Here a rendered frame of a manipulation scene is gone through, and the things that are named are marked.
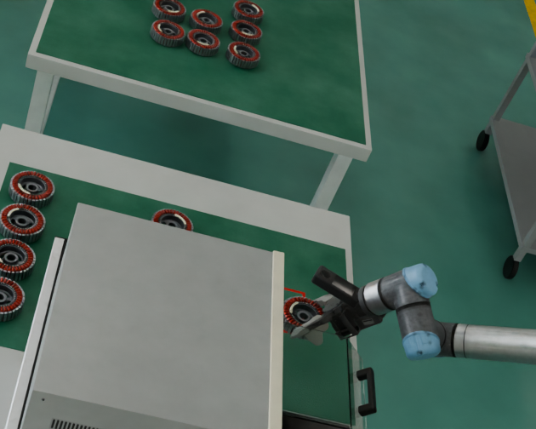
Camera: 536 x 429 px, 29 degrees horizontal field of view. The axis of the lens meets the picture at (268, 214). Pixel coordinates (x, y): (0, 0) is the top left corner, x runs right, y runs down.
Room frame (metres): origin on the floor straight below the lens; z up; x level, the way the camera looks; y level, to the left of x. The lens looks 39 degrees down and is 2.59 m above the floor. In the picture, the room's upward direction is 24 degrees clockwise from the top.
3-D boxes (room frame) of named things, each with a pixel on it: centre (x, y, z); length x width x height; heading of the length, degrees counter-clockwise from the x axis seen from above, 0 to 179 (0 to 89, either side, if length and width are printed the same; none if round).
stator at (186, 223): (2.04, 0.22, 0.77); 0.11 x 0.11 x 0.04
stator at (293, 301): (1.76, -0.17, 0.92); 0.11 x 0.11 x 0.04
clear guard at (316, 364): (1.47, -0.18, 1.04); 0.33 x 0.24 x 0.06; 104
